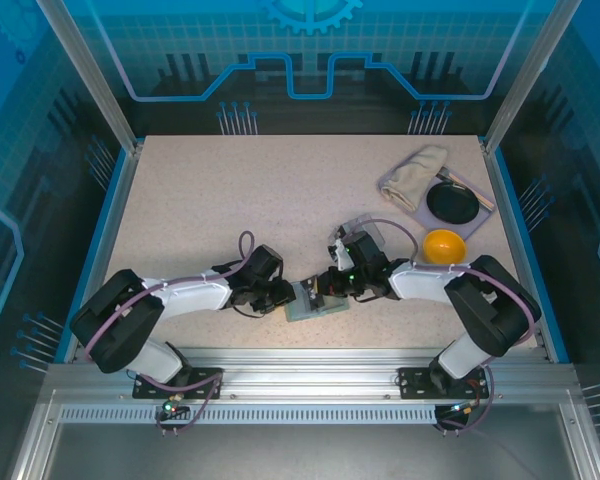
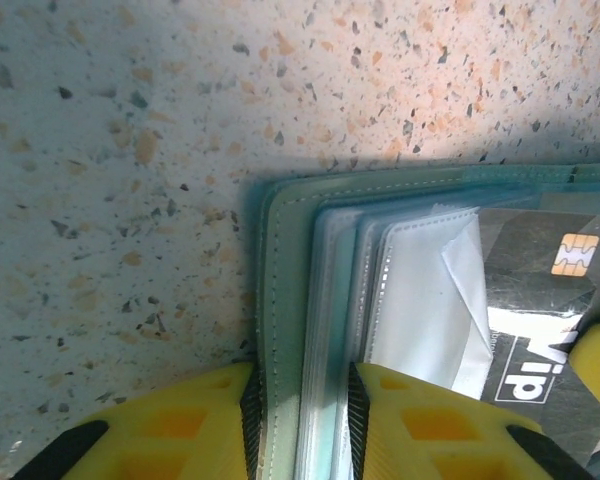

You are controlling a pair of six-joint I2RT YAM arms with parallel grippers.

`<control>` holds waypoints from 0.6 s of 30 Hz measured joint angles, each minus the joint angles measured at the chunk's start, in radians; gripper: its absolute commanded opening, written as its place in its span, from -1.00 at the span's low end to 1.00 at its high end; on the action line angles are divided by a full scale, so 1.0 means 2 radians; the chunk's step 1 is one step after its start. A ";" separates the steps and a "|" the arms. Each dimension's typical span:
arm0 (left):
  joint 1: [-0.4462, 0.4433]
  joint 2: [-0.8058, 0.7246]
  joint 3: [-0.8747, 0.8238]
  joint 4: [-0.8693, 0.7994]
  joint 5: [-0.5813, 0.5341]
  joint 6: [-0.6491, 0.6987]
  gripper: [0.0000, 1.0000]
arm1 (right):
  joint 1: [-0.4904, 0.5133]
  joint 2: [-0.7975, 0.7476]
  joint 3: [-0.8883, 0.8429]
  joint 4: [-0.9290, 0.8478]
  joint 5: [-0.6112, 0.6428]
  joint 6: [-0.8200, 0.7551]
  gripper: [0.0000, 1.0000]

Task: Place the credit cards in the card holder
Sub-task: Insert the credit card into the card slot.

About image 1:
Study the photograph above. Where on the aluminium frame post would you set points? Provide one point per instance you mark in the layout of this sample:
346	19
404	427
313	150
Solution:
95	85
530	75

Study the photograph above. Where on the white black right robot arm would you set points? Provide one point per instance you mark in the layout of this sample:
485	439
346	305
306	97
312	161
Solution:
420	282

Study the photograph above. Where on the wooden chopstick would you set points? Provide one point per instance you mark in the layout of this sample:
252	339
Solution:
470	190
472	186

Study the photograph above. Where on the aluminium lower frame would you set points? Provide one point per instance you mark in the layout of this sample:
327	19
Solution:
305	450

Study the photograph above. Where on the aluminium table side rail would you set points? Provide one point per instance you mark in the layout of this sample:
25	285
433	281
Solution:
505	200
120	200

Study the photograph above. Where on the orange bowl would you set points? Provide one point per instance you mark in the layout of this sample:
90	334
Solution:
445	245

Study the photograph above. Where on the beige folded cloth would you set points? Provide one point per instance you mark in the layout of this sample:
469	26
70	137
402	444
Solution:
422	167

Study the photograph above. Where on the clear plastic card box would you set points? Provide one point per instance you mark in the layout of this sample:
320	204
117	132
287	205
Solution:
370	232

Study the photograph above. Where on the dark patterned credit card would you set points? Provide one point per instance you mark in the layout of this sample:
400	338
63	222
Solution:
311	297

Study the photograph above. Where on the black round plate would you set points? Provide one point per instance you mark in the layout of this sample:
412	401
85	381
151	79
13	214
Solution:
452	202

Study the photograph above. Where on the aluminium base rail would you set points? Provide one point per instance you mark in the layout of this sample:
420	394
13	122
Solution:
305	370

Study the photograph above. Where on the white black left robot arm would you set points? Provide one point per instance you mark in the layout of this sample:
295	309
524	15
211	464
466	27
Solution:
195	295

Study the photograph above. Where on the purple rectangular tray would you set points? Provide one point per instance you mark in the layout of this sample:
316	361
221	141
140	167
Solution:
482	220

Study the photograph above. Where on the green card holder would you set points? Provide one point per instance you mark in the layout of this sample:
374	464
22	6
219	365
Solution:
337	306

